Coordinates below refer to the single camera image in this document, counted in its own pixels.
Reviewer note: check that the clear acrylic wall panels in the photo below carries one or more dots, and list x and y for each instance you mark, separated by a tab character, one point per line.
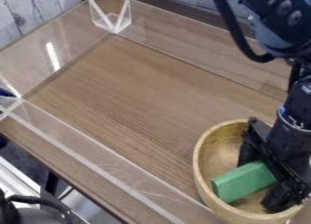
110	107

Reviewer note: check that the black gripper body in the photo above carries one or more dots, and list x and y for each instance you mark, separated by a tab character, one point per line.
286	148

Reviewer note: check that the black table leg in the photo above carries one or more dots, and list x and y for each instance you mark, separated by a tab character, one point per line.
52	183

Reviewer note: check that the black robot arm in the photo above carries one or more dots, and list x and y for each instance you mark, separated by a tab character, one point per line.
282	25

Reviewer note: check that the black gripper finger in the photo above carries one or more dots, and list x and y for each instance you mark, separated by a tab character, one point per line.
285	195
250	152

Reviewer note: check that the clear acrylic corner bracket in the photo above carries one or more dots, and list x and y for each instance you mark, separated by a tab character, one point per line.
111	22

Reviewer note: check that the light wooden bowl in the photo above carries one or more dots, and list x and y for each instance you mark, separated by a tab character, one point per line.
215	157

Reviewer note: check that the green rectangular block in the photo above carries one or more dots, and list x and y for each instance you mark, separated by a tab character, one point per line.
242	181

